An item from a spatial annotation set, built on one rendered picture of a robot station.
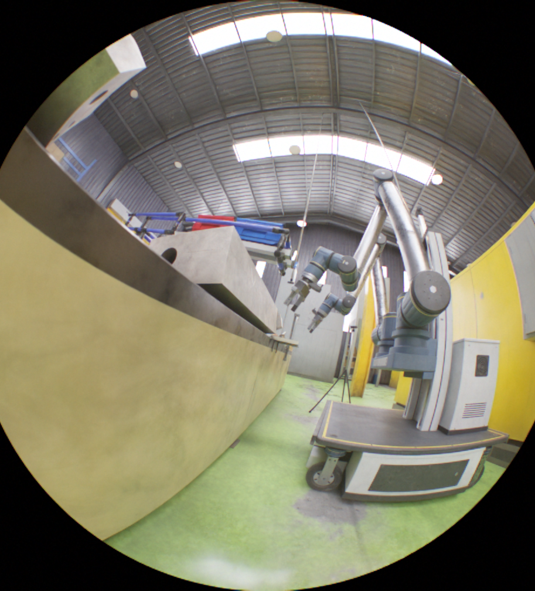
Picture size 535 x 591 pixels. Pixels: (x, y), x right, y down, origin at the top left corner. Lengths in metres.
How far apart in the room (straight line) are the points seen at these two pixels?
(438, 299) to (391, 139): 9.15
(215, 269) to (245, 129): 9.46
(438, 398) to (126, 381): 1.35
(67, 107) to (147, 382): 0.45
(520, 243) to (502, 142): 9.14
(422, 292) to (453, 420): 0.78
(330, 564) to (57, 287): 0.91
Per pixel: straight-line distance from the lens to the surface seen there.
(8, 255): 0.25
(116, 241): 0.28
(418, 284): 0.85
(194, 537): 0.77
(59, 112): 0.35
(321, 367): 6.94
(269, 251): 0.95
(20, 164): 0.26
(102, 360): 0.30
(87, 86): 0.33
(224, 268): 0.52
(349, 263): 1.01
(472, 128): 10.09
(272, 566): 0.77
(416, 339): 1.08
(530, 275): 1.71
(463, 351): 1.27
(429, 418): 1.31
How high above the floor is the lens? 0.68
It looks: 16 degrees up
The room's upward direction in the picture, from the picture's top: 15 degrees clockwise
